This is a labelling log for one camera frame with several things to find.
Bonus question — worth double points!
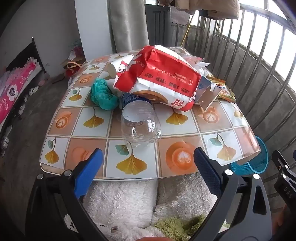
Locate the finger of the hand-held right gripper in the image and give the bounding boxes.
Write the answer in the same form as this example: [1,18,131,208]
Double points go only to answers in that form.
[272,150,296,179]

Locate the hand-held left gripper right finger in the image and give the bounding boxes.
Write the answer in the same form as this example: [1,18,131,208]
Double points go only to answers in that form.
[194,146,272,241]

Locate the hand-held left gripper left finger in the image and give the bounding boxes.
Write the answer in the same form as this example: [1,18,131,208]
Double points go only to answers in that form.
[25,148,103,241]

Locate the blue plastic mesh basket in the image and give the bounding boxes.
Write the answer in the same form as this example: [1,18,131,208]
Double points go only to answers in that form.
[230,136,269,176]

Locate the clear plastic bottle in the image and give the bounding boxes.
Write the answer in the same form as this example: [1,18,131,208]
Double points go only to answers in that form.
[121,93,162,149]

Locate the blue and white carton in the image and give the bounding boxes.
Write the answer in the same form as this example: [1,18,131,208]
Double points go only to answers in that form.
[193,75,223,111]

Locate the green plastic bag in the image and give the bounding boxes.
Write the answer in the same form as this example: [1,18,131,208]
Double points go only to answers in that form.
[90,78,119,110]

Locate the yellow snack packet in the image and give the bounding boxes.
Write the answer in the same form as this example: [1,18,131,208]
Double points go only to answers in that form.
[207,76,237,103]

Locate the white paper cup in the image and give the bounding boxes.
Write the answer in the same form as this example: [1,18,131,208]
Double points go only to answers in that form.
[108,59,126,79]

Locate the clear plastic packet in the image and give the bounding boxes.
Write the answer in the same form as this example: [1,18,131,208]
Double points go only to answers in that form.
[184,54,206,65]

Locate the red and white paper bag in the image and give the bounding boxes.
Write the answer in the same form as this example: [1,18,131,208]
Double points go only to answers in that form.
[113,45,205,113]

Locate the person's right hand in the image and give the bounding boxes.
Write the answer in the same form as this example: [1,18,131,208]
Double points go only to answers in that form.
[271,204,296,241]

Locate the pink floral blanket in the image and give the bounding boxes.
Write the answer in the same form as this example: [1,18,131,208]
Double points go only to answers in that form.
[0,59,38,130]

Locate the pile of colourful bags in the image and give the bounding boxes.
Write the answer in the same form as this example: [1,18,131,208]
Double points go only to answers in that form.
[60,39,85,79]

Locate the yellow broom stick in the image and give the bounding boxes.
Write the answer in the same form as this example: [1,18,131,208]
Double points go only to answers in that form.
[180,20,192,47]

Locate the dark grey cabinet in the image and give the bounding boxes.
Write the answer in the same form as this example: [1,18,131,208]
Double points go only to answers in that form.
[144,3,171,47]

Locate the grey curtain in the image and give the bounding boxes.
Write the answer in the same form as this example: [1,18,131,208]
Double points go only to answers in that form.
[109,0,151,55]

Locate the checked hanging cloth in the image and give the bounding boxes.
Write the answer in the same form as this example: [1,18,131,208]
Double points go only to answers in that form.
[171,9,192,26]

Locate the metal balcony railing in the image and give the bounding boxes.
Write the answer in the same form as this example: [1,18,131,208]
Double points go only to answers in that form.
[178,0,296,202]

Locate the beige hanging clothes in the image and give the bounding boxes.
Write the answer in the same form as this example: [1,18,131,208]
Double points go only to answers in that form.
[173,0,240,20]

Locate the black bed frame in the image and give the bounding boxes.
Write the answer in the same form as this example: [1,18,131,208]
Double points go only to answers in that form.
[6,37,45,75]

